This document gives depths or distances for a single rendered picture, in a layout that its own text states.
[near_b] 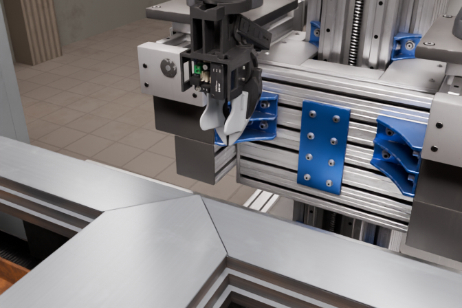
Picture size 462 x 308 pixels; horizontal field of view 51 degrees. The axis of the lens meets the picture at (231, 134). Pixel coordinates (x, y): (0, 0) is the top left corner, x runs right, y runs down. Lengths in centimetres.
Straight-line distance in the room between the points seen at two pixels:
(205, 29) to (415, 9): 53
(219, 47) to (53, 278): 33
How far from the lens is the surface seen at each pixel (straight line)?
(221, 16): 59
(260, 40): 69
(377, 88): 84
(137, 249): 59
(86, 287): 56
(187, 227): 62
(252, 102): 66
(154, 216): 64
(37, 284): 58
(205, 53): 60
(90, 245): 61
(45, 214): 74
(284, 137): 94
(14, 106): 149
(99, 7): 481
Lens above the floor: 125
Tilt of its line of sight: 27 degrees down
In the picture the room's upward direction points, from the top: straight up
